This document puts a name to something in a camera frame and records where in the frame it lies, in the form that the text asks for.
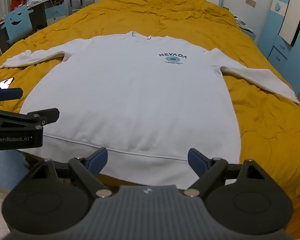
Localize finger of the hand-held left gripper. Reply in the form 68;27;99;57
0;87;24;104
0;108;60;130

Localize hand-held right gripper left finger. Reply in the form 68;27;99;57
30;147;112;197

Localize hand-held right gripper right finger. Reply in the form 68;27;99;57
187;148;267;197

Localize white printed sweatshirt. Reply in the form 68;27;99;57
0;31;300;190

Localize smartphone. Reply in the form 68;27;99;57
0;77;15;90

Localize person's jeans leg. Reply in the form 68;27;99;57
0;150;30;190

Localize blue smiley face chair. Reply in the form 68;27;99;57
1;4;33;44

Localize grey desk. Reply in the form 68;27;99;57
27;0;70;29

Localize blue under-desk drawer cabinet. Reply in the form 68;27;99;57
44;4;70;25

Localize blue bedside drawer cabinet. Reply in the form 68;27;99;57
256;34;290;68

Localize mustard yellow blanket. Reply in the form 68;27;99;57
0;0;300;240

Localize black framed whiteboard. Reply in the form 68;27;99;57
277;0;300;47

